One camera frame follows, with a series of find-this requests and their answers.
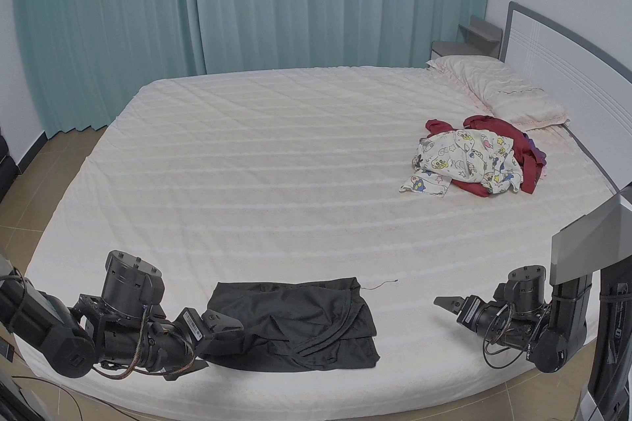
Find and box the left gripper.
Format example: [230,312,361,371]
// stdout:
[145,307,245,373]

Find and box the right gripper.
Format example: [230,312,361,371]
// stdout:
[434,294,502,337]

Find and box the black T-shirt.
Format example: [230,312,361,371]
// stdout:
[197,277,398,373]

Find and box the bed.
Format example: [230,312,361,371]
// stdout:
[22,1,632,415]

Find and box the white printed pyjama top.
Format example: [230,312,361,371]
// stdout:
[399,129,524,200]

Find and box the purple garment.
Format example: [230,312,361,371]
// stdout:
[523,133,548,168]

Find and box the dark red garment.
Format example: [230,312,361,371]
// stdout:
[426,114,546,199]

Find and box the cream pillow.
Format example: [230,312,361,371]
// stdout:
[426,55,571,131]

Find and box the grey bedside table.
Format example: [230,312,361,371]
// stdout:
[431,15,503,61]

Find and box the black cable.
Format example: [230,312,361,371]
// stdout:
[483,306,531,369]

